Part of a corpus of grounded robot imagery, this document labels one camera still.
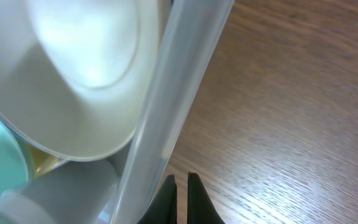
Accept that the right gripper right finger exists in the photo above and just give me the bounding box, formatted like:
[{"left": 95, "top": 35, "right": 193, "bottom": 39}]
[{"left": 187, "top": 172, "right": 224, "bottom": 224}]

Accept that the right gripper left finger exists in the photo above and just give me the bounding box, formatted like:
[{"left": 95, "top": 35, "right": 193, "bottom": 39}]
[{"left": 138, "top": 175, "right": 177, "bottom": 224}]

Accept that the grey white cup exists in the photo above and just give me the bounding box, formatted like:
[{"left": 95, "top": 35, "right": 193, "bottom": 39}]
[{"left": 0, "top": 160, "right": 119, "bottom": 224}]

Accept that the yellow small bowl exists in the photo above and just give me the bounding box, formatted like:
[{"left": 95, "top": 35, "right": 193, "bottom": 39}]
[{"left": 26, "top": 144, "right": 65, "bottom": 178}]

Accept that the cream white bowl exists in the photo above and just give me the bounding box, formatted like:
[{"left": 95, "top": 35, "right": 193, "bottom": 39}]
[{"left": 0, "top": 0, "right": 172, "bottom": 161}]

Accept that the mint green small bowl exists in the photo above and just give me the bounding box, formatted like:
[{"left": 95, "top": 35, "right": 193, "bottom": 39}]
[{"left": 0, "top": 121, "right": 35, "bottom": 196}]

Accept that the clear plastic storage bin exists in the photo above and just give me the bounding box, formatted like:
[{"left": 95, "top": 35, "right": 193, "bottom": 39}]
[{"left": 95, "top": 0, "right": 234, "bottom": 223}]

